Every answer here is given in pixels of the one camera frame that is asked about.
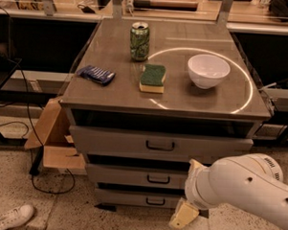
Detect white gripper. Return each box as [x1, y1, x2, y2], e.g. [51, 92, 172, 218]
[169, 159, 219, 229]

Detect grey drawer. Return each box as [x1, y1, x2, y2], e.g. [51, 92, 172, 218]
[95, 189, 182, 209]
[70, 126, 253, 163]
[85, 164, 188, 190]

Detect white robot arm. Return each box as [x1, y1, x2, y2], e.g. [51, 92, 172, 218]
[169, 153, 288, 230]

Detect grey bottom drawer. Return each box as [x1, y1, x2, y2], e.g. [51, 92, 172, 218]
[95, 189, 182, 209]

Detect grey drawer cabinet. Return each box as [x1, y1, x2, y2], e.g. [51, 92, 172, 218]
[60, 18, 271, 197]

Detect grey top drawer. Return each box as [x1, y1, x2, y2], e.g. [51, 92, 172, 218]
[70, 126, 253, 163]

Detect green yellow sponge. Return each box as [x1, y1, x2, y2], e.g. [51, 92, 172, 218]
[140, 63, 166, 94]

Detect white bowl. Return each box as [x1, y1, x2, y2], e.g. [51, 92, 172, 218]
[188, 54, 231, 89]

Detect cardboard box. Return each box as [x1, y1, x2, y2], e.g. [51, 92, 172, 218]
[24, 97, 86, 174]

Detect green soda can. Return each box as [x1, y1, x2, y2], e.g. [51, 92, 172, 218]
[130, 22, 149, 61]

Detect white sneaker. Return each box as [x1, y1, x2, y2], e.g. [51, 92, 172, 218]
[0, 204, 34, 230]

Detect black floor cable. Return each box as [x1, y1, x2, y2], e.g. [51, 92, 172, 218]
[0, 4, 83, 196]

